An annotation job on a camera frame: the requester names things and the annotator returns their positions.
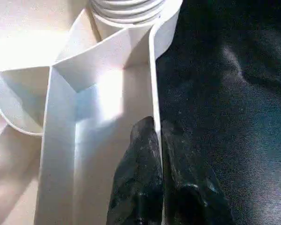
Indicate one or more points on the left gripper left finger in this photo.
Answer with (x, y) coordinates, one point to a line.
(140, 182)

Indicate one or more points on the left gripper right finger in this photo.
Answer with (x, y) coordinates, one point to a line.
(187, 187)

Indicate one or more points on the white plastic table top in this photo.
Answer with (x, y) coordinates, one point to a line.
(61, 105)

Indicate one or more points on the white plastic table leg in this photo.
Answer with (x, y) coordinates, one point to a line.
(128, 9)

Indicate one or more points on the black work mat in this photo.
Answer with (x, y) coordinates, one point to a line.
(236, 105)

